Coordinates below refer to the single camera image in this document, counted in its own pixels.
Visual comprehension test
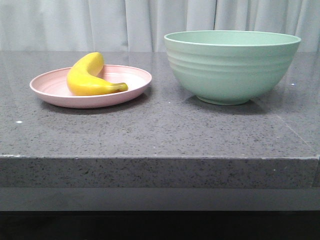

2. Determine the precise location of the pink plate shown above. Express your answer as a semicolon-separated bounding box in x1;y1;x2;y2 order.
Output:
29;64;152;109

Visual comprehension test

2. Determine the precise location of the yellow banana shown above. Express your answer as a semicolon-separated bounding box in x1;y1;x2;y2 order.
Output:
66;52;129;96

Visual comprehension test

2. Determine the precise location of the white curtain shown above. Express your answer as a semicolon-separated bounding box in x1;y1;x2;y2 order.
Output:
0;0;320;52

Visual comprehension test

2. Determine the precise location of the green bowl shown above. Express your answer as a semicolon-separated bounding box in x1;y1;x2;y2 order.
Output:
164;30;301;105

